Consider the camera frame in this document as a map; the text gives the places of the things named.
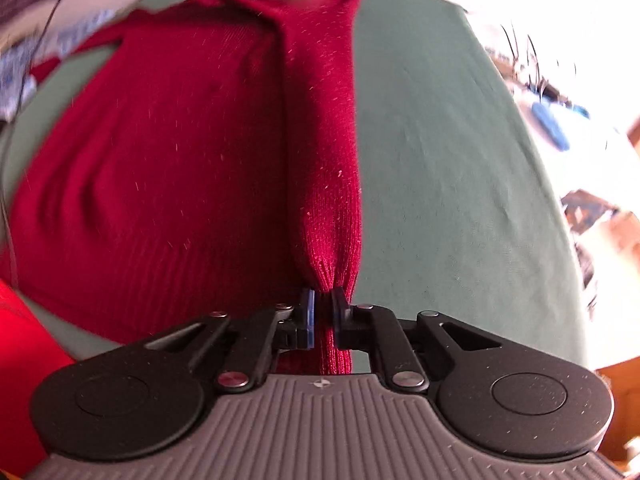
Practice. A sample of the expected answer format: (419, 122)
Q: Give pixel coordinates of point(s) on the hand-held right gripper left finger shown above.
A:
(310, 317)

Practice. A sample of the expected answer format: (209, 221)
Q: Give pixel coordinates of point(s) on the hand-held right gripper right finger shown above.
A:
(340, 320)

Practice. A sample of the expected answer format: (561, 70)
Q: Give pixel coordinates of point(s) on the dark red knitted sweater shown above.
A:
(175, 160)

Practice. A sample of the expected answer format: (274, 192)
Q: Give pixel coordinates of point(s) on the green table cloth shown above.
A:
(450, 185)

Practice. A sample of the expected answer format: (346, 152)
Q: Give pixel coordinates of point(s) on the blue pouch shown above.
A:
(550, 127)

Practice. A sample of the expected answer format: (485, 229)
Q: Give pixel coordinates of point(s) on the person's red top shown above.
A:
(25, 385)

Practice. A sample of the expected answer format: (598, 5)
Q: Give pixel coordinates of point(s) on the wooden furniture piece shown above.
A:
(622, 410)

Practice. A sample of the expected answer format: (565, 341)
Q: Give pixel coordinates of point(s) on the blue white patterned cloth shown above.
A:
(10, 85)

